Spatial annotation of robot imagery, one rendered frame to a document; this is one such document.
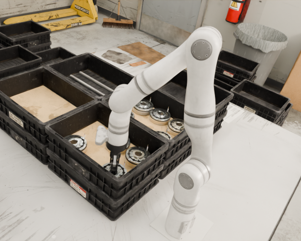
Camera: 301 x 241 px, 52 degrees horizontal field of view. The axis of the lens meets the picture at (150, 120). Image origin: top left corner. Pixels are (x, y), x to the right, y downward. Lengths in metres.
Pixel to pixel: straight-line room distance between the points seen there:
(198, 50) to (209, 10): 3.52
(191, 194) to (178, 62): 0.42
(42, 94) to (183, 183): 0.90
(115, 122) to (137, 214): 0.41
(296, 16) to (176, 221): 3.18
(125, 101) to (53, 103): 0.67
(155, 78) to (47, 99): 0.80
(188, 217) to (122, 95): 0.48
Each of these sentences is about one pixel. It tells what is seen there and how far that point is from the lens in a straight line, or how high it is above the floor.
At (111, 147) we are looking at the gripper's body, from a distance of 1.09.
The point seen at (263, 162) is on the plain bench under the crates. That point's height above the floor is 0.70.
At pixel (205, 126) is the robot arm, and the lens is 0.91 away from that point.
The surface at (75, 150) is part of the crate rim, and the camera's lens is 1.15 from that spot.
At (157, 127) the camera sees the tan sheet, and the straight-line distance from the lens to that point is 1.46.
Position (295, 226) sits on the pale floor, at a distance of 2.51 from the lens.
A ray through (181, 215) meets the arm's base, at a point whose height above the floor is 0.83.
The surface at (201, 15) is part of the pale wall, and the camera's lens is 4.35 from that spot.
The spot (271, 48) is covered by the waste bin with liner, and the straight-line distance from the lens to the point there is 3.52.
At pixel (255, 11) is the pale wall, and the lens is 4.10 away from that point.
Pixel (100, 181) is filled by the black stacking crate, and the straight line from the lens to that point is 1.15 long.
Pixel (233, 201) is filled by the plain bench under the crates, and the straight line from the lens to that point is 1.43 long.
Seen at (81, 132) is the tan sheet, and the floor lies 0.83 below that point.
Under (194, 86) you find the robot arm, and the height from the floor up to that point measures 1.30.
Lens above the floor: 1.70
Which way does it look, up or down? 36 degrees down
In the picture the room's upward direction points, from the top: 11 degrees clockwise
